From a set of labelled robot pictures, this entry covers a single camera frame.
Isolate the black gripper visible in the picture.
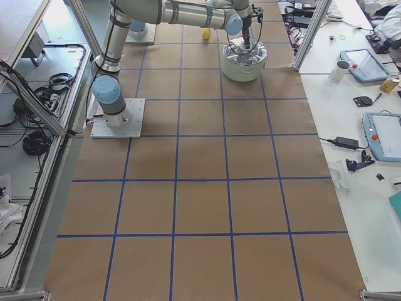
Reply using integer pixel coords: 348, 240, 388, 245
242, 4, 264, 49

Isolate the glass pot lid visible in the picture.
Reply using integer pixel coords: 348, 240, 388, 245
223, 37, 268, 66

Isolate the yellow corn cob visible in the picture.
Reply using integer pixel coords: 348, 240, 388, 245
201, 28, 210, 40

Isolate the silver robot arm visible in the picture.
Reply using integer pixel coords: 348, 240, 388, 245
91, 1, 263, 127
128, 20, 148, 40

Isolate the light green cooking pot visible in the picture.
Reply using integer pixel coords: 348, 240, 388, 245
221, 50, 267, 82

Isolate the black power strip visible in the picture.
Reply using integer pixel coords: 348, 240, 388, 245
281, 14, 303, 49

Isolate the white mug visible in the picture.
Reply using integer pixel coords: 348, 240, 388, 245
328, 60, 350, 82

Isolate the upper blue teach pendant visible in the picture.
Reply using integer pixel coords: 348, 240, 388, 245
340, 49, 391, 82

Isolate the blue teach pendant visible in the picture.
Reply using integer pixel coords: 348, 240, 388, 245
362, 112, 400, 162
340, 49, 391, 82

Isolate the black round disc part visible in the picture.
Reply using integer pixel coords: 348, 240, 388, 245
353, 96, 373, 107

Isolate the black power adapter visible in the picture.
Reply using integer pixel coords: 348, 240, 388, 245
335, 136, 359, 150

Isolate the yellow drink can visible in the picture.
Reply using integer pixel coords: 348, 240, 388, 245
379, 75, 400, 93

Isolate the lower blue teach pendant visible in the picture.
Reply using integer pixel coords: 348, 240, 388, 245
362, 112, 400, 162

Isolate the clear plastic holder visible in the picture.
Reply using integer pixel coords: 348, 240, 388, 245
327, 161, 350, 193

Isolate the small black clip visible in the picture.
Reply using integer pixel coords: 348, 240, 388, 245
376, 174, 385, 181

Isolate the grey box on stand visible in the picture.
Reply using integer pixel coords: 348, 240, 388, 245
21, 32, 46, 67

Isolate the teal notebook corner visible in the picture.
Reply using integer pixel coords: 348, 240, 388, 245
389, 191, 401, 219

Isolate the aluminium frame post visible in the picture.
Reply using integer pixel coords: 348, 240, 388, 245
293, 0, 331, 71

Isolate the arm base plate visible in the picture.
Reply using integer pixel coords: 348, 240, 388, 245
125, 23, 157, 45
90, 98, 145, 139

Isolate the black bracket part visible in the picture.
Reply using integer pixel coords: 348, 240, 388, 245
345, 150, 375, 172

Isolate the coiled black cable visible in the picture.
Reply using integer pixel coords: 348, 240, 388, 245
22, 130, 53, 157

